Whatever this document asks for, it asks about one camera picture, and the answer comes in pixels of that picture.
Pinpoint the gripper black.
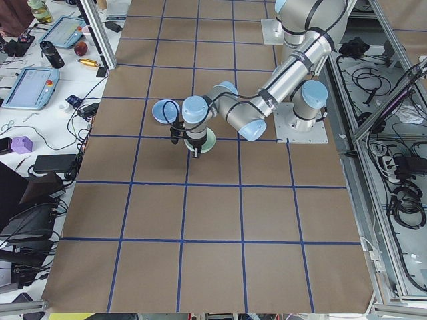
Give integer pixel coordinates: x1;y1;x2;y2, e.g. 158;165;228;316
187;137;206;158

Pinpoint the green bowl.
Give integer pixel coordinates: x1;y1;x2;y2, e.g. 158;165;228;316
184;127;216;154

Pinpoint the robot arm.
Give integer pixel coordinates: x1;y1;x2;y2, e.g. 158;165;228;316
288;80;328;132
181;1;348;158

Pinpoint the blue bowl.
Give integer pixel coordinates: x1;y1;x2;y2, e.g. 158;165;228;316
151;99;180;125

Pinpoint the yellow brass cylinder tool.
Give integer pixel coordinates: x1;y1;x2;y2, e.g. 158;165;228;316
77;59;101;67

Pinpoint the black power adapter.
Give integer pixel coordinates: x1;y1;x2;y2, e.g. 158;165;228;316
33;154;77;174

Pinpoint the red apple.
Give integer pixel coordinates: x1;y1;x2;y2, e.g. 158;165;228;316
74;41;88;57

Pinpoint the pink lidded cup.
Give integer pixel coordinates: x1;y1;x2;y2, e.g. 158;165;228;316
82;25;91;41

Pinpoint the far teach pendant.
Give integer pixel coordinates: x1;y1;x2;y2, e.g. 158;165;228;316
39;15;86;49

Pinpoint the teach pendant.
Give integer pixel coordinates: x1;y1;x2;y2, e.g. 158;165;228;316
39;15;86;49
1;67;60;110

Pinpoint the near teach pendant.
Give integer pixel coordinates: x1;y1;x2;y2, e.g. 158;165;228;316
1;67;60;110

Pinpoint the purple plastic box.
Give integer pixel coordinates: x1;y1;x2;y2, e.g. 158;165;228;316
11;136;33;154

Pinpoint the black water bottle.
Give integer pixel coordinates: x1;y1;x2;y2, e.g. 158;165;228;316
39;41;65;69

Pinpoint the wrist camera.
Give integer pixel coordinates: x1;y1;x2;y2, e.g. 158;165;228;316
170;121;186;145

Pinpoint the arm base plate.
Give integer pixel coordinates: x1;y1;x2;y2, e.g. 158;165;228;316
261;19;305;47
273;103;328;144

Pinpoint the aluminium frame post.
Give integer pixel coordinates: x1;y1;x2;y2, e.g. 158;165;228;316
77;0;117;70

